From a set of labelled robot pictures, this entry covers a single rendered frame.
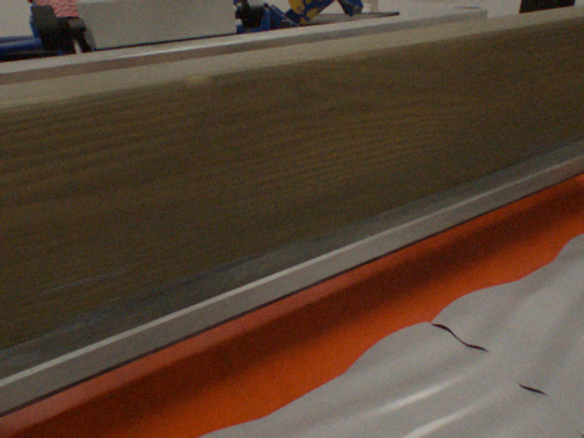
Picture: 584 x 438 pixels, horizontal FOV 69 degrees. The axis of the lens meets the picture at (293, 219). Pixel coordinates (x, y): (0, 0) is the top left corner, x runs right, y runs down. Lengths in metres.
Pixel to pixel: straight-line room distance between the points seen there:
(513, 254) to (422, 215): 0.07
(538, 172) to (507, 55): 0.06
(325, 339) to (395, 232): 0.05
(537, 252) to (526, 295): 0.05
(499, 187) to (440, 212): 0.04
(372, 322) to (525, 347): 0.06
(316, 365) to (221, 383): 0.04
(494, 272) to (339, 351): 0.09
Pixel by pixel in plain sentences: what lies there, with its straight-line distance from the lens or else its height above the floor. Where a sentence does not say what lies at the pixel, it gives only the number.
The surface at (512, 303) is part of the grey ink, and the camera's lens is 0.20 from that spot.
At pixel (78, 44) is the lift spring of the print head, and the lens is 0.57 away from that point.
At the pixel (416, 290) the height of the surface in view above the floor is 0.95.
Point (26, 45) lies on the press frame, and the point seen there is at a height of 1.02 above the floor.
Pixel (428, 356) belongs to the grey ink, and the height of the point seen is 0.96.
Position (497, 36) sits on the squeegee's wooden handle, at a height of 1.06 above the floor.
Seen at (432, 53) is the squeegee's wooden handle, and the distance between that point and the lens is 0.17.
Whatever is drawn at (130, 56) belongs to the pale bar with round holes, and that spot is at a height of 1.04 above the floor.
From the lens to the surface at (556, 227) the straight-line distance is 0.27.
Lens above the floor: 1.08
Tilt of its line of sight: 29 degrees down
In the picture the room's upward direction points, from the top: 4 degrees counter-clockwise
